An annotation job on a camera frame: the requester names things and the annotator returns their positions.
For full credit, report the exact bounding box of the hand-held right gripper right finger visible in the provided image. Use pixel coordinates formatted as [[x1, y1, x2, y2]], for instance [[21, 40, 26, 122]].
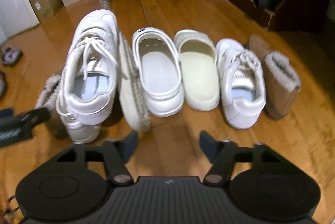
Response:
[[199, 130, 282, 185]]

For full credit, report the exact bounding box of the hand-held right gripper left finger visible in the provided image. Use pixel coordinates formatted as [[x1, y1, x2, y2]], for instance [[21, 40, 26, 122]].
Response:
[[56, 130, 139, 186]]

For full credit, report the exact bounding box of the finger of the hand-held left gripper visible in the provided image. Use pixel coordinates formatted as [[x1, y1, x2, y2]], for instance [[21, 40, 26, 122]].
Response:
[[25, 107, 51, 128]]

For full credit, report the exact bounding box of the white lace-up sneaker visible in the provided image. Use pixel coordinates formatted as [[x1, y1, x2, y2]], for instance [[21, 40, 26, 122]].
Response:
[[216, 38, 267, 130], [56, 9, 120, 143]]

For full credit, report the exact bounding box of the white clog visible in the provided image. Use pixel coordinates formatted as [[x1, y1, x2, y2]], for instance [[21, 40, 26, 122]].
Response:
[[131, 27, 184, 118]]

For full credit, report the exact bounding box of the cream slipper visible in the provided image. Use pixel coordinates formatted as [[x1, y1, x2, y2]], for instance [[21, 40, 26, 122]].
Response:
[[174, 29, 221, 111], [117, 30, 153, 132]]

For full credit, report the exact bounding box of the grey slipper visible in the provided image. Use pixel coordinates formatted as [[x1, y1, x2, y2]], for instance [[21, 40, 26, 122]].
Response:
[[1, 47, 23, 67]]

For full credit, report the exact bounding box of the white door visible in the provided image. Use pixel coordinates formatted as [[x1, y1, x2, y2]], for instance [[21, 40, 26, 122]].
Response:
[[0, 0, 40, 40]]

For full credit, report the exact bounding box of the dark blue object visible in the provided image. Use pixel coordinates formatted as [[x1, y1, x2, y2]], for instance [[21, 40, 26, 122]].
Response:
[[253, 0, 272, 8]]

